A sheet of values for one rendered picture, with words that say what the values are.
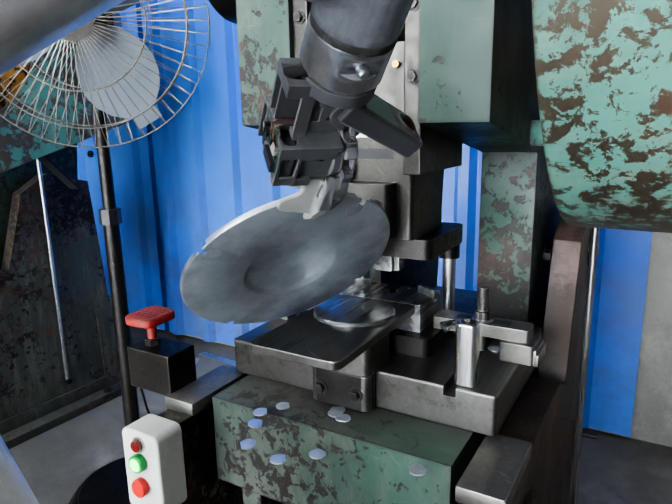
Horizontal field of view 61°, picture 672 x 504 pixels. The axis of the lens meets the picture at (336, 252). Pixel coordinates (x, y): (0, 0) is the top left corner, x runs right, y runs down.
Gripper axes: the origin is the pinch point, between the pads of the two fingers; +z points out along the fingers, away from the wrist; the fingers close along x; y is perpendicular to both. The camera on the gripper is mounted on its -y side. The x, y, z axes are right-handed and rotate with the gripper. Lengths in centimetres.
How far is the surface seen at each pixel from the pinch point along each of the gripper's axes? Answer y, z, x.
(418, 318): -21.4, 23.3, 6.1
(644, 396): -136, 100, 14
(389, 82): -16.4, -1.6, -19.6
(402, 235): -17.8, 12.7, -2.9
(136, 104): 14, 51, -72
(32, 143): 42, 94, -100
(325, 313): -6.3, 22.3, 3.4
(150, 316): 17.6, 36.1, -6.9
